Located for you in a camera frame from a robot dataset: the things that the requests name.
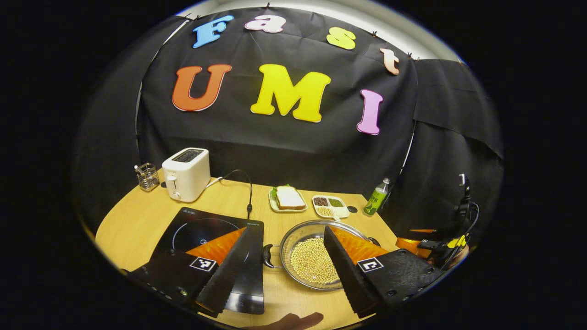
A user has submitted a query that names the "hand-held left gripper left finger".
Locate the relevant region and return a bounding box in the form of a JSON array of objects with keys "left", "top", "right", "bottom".
[{"left": 128, "top": 226, "right": 266, "bottom": 317}]

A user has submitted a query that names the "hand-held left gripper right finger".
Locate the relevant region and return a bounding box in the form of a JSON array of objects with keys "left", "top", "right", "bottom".
[{"left": 323, "top": 225, "right": 444, "bottom": 318}]

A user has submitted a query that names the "pile of soybeans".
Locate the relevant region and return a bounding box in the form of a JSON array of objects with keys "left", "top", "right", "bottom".
[{"left": 290, "top": 237, "right": 340, "bottom": 285}]

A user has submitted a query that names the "steel pot with black handle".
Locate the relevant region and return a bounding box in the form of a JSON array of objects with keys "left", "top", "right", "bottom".
[{"left": 263, "top": 220, "right": 381, "bottom": 292}]

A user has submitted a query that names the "black induction cooktop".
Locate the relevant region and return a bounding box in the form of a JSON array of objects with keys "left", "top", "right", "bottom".
[{"left": 149, "top": 207, "right": 265, "bottom": 315}]

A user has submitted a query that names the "green drink bottle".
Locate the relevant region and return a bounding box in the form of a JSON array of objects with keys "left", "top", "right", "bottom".
[{"left": 363, "top": 178, "right": 391, "bottom": 216}]

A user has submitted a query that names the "white divided dish of grains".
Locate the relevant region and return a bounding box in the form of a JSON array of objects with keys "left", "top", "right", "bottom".
[{"left": 312, "top": 195, "right": 350, "bottom": 220}]

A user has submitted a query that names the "white sandwich plate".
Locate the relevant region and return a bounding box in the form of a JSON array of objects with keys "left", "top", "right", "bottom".
[{"left": 269, "top": 188, "right": 308, "bottom": 214}]

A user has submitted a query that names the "sandwich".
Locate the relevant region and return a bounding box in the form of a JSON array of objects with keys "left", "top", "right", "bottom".
[{"left": 274, "top": 185, "right": 306, "bottom": 210}]

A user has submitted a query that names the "white toaster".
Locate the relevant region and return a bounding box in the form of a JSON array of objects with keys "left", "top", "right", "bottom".
[{"left": 162, "top": 148, "right": 211, "bottom": 203}]

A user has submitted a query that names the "black backdrop cloth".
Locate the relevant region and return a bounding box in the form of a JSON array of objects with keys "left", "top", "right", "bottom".
[{"left": 73, "top": 7, "right": 505, "bottom": 248}]

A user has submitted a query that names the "black power cable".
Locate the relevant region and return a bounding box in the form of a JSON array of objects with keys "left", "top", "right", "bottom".
[{"left": 220, "top": 169, "right": 254, "bottom": 220}]

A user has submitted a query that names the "wire mesh holder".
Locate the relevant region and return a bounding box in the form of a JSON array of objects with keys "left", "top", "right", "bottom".
[{"left": 134, "top": 163, "right": 160, "bottom": 192}]

